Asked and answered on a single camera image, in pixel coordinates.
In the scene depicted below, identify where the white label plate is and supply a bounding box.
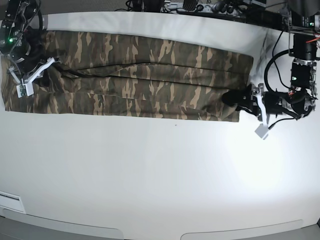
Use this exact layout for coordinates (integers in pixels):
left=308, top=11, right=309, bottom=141
left=0, top=191, right=26, bottom=214

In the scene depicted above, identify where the black cable clutter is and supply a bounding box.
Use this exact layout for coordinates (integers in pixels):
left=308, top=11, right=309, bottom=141
left=121, top=0, right=285, bottom=20

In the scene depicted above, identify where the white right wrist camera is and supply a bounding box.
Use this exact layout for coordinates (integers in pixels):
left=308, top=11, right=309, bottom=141
left=8, top=57, right=62, bottom=98

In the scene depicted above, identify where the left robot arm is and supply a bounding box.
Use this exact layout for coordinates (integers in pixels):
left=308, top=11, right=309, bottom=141
left=249, top=0, right=320, bottom=120

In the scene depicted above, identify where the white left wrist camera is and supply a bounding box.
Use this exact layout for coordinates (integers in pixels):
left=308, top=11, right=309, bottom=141
left=255, top=93, right=276, bottom=140

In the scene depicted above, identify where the camouflage T-shirt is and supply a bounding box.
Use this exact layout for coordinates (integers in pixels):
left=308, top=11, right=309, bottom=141
left=1, top=30, right=255, bottom=123

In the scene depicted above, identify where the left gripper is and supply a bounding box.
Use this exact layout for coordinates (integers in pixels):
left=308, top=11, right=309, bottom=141
left=222, top=83, right=284, bottom=118

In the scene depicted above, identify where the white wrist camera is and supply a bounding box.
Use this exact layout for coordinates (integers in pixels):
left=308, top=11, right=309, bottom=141
left=8, top=57, right=62, bottom=98
left=255, top=93, right=276, bottom=140

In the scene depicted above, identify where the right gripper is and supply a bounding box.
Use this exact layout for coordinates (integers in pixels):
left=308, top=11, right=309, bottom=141
left=9, top=42, right=54, bottom=87

